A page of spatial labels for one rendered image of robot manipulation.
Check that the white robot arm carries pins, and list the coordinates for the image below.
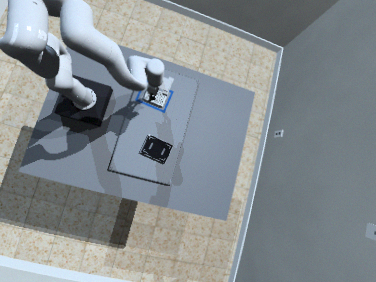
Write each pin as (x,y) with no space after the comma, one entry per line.
(26,37)

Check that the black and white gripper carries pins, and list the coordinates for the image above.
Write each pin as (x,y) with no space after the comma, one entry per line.
(152,91)

